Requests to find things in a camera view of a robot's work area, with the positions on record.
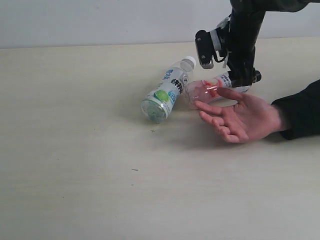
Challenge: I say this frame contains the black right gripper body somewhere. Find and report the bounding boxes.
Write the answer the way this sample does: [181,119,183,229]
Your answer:
[226,37,257,75]

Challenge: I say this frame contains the pink peach drink bottle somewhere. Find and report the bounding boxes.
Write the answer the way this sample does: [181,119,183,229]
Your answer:
[180,71,251,109]

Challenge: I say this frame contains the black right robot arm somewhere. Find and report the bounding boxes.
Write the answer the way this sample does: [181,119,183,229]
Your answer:
[227,0,311,87]

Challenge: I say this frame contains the black sleeved forearm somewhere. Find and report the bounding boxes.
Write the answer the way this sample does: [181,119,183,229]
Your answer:
[272,80,320,140]

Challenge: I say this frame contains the lime label clear bottle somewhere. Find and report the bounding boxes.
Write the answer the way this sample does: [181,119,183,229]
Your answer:
[140,56,197,123]

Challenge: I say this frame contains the person's open hand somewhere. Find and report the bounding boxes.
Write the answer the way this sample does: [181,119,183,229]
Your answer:
[195,87,290,144]

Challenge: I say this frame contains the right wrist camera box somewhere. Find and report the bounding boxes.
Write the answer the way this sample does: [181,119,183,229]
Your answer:
[195,29,222,70]

